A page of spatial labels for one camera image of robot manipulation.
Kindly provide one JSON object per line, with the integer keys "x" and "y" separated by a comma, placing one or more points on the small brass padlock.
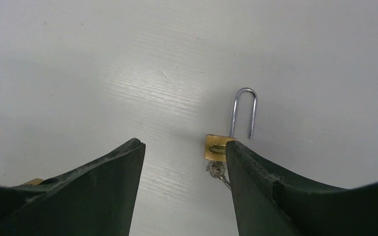
{"x": 215, "y": 145}

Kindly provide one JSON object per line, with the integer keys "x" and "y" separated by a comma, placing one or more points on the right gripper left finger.
{"x": 95, "y": 199}

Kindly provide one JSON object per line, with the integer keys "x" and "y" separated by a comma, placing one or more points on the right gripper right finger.
{"x": 270, "y": 200}

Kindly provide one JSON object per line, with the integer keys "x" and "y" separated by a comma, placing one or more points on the brass padlock shackle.
{"x": 34, "y": 181}

